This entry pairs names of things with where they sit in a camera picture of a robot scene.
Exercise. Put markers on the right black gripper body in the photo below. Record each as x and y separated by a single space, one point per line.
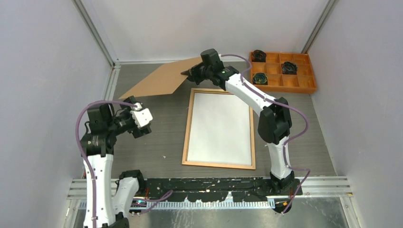
206 73

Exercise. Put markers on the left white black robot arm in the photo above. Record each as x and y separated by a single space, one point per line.
104 209

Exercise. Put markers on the orange wooden picture frame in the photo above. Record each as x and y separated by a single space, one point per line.
185 138

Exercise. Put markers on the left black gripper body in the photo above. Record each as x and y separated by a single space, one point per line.
125 121

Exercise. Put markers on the plant window photo print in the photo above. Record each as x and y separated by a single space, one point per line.
220 132

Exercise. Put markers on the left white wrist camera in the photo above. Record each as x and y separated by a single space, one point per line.
141 115

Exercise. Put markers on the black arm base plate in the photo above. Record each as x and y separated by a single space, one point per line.
243 189

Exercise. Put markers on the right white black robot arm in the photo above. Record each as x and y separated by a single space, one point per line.
274 114

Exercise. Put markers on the brown cardboard backing board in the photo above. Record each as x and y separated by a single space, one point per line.
164 80

